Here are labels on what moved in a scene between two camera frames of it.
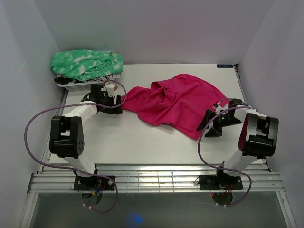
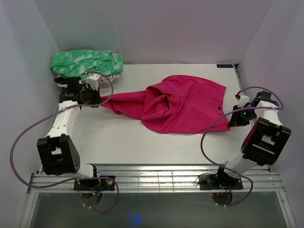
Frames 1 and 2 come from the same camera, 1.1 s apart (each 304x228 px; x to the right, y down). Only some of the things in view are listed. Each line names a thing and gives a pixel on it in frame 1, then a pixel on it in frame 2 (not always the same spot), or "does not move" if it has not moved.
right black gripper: x=213 y=132 -> x=235 y=120
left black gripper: x=114 y=111 -> x=97 y=100
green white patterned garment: x=88 y=64 does not move
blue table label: x=225 y=66 does not move
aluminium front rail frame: x=59 y=178 does not move
